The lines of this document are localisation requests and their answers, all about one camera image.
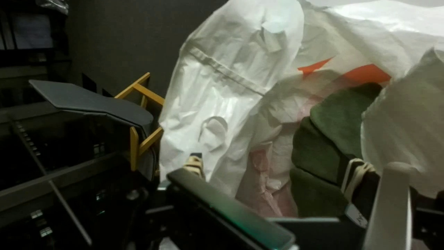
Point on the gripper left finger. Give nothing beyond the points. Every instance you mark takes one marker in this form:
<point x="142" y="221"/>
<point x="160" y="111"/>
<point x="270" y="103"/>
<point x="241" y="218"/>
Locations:
<point x="223" y="206"/>

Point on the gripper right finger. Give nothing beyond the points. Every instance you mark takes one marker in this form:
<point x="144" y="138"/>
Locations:
<point x="392" y="217"/>

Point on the wooden folding chair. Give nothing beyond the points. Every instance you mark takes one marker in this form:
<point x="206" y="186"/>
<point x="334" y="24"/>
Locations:
<point x="92" y="105"/>

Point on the white plastic shopping bag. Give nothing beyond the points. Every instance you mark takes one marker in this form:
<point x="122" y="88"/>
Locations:
<point x="231" y="84"/>

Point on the brown moose plush toy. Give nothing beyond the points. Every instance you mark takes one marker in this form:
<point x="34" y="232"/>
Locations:
<point x="334" y="130"/>

